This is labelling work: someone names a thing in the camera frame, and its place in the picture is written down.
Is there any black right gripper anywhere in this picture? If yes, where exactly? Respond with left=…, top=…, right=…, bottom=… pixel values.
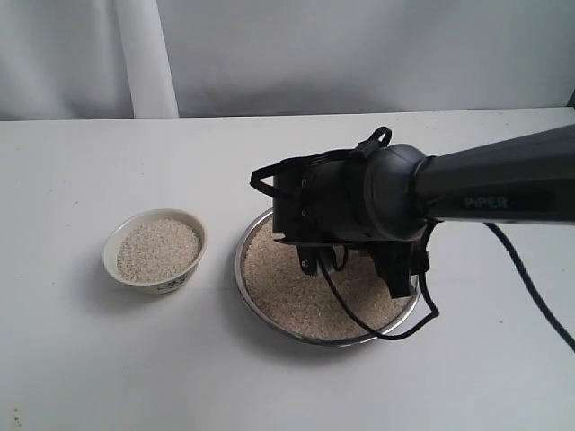
left=273, top=150, right=382, bottom=277

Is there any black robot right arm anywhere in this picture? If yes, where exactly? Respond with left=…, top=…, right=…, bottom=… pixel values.
left=251, top=126, right=574, bottom=278

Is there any round metal rice tray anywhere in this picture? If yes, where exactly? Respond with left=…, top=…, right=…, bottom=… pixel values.
left=234, top=210, right=420, bottom=347

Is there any white ceramic rice bowl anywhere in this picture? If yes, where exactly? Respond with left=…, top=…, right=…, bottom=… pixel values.
left=102, top=208, right=208, bottom=295

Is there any white backdrop curtain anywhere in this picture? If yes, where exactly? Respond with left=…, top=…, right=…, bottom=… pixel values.
left=1, top=1, right=179, bottom=121

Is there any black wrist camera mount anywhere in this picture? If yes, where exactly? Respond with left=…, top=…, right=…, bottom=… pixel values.
left=367, top=241, right=429, bottom=299

